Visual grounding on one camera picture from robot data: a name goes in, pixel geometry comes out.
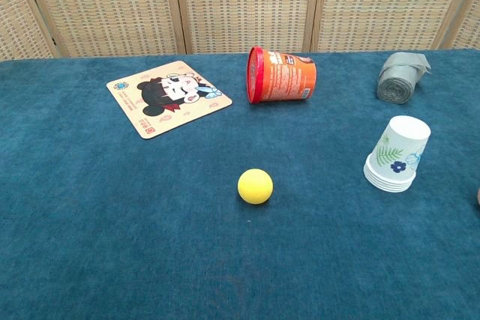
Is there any white paper cup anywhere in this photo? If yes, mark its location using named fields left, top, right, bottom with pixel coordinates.
left=363, top=168, right=417, bottom=187
left=365, top=174, right=416, bottom=194
left=363, top=165, right=417, bottom=184
left=364, top=171, right=417, bottom=190

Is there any floral print paper cup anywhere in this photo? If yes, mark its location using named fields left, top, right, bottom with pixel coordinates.
left=364, top=115, right=432, bottom=180

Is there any yellow foam ball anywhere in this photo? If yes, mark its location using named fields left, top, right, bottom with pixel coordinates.
left=237, top=168, right=275, bottom=205

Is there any orange instant noodle tub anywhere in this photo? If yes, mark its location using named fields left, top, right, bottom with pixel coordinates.
left=245, top=46, right=318, bottom=105

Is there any cartoon girl mouse pad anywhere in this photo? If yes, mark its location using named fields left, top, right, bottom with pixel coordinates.
left=106, top=60, right=233, bottom=140

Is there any grey garbage bag roll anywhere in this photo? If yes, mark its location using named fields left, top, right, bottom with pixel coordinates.
left=376, top=51, right=432, bottom=105

